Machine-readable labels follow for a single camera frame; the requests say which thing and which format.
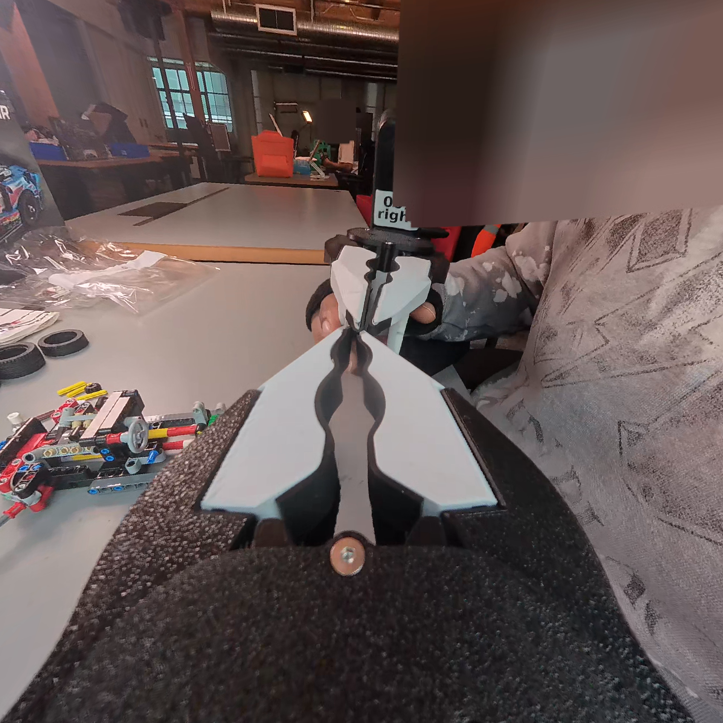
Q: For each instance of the paned window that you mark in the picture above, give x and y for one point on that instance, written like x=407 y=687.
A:
x=192 y=93

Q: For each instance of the person's right hand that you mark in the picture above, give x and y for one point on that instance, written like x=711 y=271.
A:
x=330 y=322

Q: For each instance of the blue storage bin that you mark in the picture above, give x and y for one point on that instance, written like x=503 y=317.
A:
x=46 y=150
x=130 y=149

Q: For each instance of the white air vent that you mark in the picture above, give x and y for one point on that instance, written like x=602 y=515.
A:
x=275 y=18

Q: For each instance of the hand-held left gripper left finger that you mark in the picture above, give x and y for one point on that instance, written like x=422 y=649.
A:
x=282 y=440

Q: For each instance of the white wood-edged table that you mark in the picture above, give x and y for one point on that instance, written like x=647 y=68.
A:
x=254 y=220

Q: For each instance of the clear plastic bag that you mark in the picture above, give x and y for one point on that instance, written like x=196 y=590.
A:
x=101 y=277

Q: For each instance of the wooden workbench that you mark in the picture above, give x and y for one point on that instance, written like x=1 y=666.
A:
x=113 y=166

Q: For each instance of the person's patterned grey sweatshirt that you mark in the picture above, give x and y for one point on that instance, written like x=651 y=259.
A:
x=621 y=423

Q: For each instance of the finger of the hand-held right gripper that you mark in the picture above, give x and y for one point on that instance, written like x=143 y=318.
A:
x=350 y=282
x=404 y=288

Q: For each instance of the orange crate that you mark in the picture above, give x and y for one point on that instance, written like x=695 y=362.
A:
x=272 y=155

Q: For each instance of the toy brick car chassis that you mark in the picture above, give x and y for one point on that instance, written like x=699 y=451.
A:
x=107 y=412

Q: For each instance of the white printed paper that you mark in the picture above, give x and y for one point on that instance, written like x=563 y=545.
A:
x=25 y=326

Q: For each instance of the black toy tyre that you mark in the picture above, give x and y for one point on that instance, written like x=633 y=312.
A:
x=20 y=361
x=62 y=343

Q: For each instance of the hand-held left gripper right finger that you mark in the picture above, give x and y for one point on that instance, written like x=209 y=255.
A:
x=429 y=446

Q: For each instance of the toy car set box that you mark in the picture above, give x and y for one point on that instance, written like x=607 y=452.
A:
x=22 y=186

